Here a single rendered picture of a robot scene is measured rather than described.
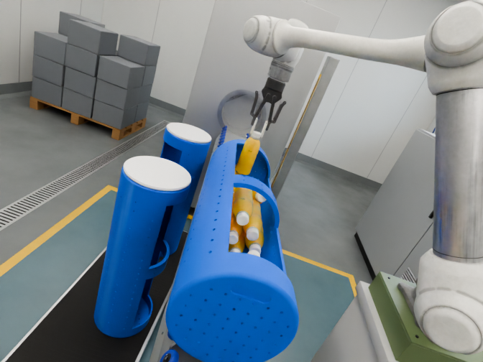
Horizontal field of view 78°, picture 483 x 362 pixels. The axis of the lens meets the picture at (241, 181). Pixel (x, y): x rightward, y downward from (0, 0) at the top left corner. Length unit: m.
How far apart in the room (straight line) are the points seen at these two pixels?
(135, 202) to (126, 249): 0.23
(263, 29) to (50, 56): 3.63
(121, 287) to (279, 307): 0.97
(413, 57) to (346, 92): 4.70
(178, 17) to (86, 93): 2.36
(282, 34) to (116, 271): 1.15
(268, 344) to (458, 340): 0.39
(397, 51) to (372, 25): 4.72
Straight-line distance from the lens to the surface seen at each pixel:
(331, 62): 1.80
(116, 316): 1.64
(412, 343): 1.01
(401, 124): 6.05
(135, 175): 1.21
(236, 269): 0.60
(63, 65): 4.36
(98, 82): 4.11
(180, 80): 5.83
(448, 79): 0.79
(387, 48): 1.03
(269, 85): 1.19
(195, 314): 0.68
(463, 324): 0.81
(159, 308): 1.90
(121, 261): 1.41
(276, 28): 1.03
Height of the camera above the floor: 1.61
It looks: 24 degrees down
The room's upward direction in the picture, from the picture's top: 21 degrees clockwise
